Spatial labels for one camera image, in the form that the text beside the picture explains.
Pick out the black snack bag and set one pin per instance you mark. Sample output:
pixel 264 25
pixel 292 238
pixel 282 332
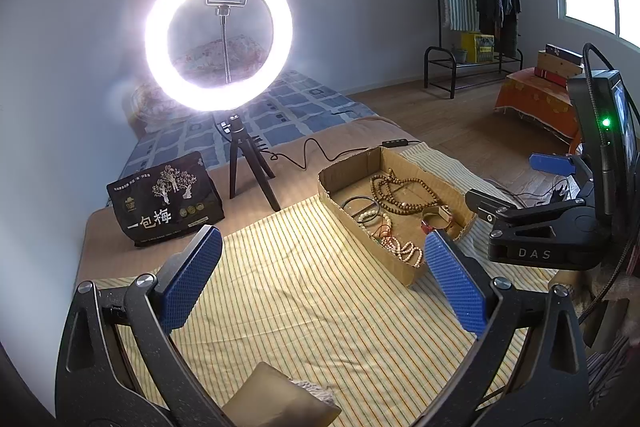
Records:
pixel 165 207

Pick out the orange covered table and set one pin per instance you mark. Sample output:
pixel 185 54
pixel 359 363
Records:
pixel 535 102

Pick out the striped yellow cloth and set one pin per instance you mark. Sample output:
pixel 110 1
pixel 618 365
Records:
pixel 300 307

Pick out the dark striped cloth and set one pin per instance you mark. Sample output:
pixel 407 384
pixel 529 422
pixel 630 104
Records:
pixel 610 382

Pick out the small green pot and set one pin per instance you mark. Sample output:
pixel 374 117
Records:
pixel 460 56

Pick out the olive cushion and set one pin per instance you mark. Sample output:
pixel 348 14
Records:
pixel 265 397

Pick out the red box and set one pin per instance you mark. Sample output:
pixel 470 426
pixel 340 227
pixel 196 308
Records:
pixel 550 78

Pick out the black clothes rack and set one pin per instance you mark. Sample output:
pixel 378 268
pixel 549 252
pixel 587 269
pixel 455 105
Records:
pixel 426 72

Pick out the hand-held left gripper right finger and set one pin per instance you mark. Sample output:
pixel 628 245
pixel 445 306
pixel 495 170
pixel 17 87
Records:
pixel 457 282

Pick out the black tripod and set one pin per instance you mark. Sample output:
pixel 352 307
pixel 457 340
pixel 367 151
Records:
pixel 235 157

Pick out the floral pillow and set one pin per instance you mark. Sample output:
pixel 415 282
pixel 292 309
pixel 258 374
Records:
pixel 210 57

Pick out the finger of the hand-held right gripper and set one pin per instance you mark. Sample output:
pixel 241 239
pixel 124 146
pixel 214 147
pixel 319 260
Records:
pixel 552 163
pixel 487 203

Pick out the tan blanket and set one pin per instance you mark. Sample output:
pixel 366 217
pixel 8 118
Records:
pixel 300 182

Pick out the phone holder clamp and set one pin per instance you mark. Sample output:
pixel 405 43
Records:
pixel 226 11

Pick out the yellow box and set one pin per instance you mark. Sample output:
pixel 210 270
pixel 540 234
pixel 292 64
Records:
pixel 477 49

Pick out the cardboard box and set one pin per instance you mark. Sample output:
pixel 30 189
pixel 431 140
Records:
pixel 360 222

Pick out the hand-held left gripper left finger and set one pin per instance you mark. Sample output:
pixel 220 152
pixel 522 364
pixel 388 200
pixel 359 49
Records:
pixel 192 277

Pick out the blue patterned bedsheet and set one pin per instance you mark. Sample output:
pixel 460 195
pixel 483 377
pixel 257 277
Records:
pixel 300 107

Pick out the dark blue box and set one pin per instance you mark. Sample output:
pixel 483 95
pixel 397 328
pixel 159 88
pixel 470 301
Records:
pixel 565 53

